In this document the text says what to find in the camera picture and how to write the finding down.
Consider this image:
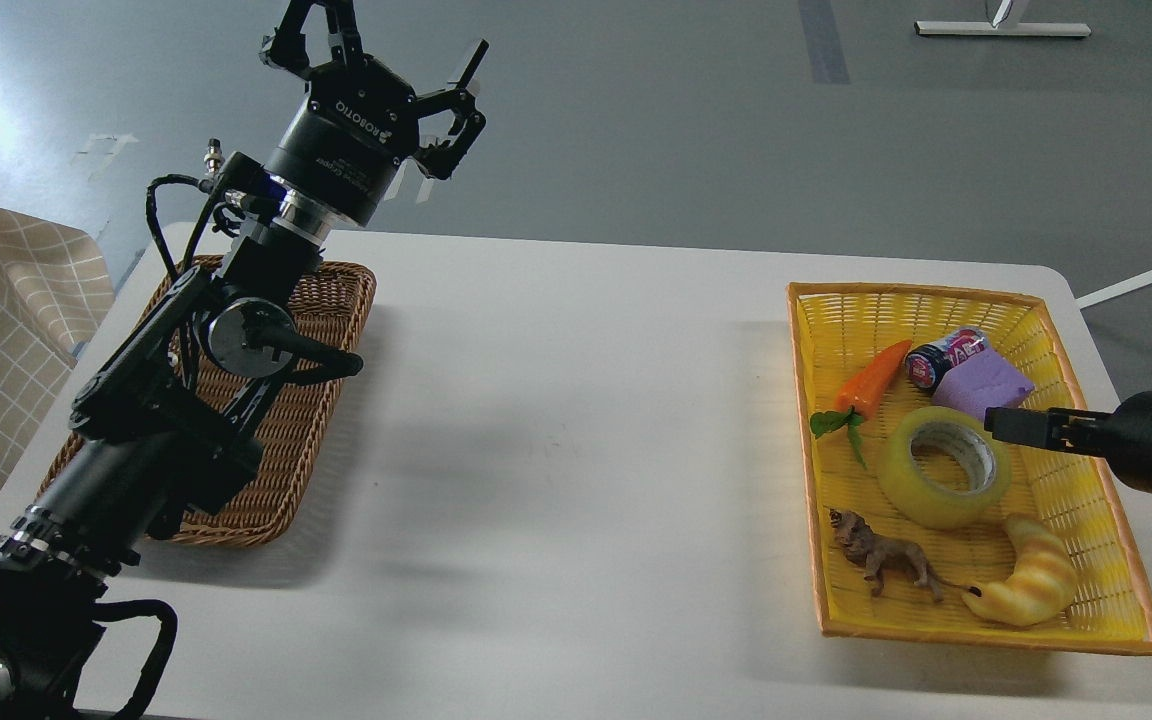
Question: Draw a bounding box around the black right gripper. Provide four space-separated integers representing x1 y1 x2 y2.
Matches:
983 391 1152 495

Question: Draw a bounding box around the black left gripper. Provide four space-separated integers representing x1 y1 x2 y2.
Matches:
258 0 490 228

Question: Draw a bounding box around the yellow tape roll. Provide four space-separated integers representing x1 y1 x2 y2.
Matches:
877 406 1011 530

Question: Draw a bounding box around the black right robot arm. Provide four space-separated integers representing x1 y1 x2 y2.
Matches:
983 391 1152 495

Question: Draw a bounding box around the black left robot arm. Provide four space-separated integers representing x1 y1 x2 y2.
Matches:
0 1 488 719

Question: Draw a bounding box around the purple sponge block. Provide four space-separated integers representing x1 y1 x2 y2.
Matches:
931 348 1036 424

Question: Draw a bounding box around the yellow croissant toy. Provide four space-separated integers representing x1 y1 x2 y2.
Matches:
960 511 1078 626

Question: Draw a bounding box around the small drink can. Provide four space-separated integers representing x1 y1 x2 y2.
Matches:
904 325 992 391

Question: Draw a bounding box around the yellow plastic basket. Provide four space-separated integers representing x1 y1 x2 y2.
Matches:
786 282 1152 655

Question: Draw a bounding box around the orange carrot toy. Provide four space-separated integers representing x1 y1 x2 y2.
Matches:
808 340 914 469

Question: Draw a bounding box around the toy lion figure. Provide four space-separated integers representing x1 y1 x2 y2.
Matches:
828 509 945 602

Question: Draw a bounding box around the white stand base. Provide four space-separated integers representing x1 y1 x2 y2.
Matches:
914 1 1092 40

